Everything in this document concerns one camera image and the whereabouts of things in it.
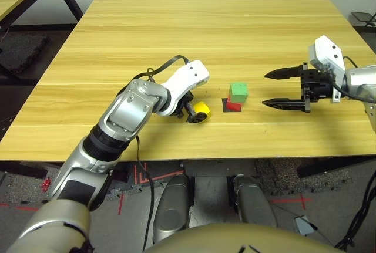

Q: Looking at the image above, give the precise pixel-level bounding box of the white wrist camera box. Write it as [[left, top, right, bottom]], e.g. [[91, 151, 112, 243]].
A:
[[155, 60, 211, 117], [307, 35, 347, 103]]

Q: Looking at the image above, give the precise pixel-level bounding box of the yellow wooden block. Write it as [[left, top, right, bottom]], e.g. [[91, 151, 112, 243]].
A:
[[192, 101, 213, 120]]

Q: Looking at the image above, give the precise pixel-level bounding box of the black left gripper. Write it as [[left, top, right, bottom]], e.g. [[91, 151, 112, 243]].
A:
[[175, 90, 208, 124]]

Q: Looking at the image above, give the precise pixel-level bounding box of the green wooden block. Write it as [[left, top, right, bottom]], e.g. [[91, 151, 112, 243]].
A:
[[229, 82, 249, 103]]

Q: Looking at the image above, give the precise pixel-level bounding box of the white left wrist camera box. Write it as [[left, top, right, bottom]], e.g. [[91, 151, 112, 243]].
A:
[[155, 60, 211, 117]]

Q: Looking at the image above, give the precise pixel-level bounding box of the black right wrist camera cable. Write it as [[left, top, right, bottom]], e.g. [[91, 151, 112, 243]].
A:
[[323, 55, 361, 99]]

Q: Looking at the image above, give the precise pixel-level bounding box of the grey robot right leg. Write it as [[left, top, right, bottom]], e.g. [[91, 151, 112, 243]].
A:
[[233, 174, 278, 229]]

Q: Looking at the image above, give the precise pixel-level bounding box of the black foam floor mat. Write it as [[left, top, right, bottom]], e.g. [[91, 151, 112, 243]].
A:
[[0, 31, 50, 73]]

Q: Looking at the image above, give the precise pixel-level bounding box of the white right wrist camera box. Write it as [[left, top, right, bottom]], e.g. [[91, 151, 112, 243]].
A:
[[307, 35, 347, 103]]

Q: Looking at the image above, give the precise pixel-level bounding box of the bluish square floor plate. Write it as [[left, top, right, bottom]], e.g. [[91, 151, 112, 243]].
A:
[[294, 215, 318, 236]]

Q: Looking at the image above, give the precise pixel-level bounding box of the black table frame beam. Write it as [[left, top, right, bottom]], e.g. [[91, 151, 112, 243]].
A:
[[296, 157, 376, 179]]

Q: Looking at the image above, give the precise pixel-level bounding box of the tan robot torso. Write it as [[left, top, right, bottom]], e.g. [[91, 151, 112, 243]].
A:
[[143, 222, 338, 253]]

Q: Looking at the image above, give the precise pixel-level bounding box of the black hanging cable bundle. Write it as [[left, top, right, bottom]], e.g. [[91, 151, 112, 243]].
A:
[[334, 170, 376, 250]]

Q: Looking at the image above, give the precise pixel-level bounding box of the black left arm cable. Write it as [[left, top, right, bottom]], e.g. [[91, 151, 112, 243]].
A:
[[116, 55, 190, 252]]

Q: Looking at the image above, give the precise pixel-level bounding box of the black square tape marker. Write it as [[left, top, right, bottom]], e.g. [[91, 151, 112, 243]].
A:
[[221, 97, 243, 113]]

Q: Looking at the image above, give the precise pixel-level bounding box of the grey robot left leg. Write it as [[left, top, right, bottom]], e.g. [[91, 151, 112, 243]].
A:
[[152, 174, 190, 244]]

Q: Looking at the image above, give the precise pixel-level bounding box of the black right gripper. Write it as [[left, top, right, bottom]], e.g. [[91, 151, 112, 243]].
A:
[[261, 62, 334, 114]]

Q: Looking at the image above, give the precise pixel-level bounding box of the grey robot leg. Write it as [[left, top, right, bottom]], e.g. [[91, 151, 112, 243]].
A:
[[152, 174, 190, 244], [233, 174, 278, 229]]

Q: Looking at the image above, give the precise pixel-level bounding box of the red wooden block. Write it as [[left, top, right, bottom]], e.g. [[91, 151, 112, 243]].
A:
[[225, 96, 243, 112]]

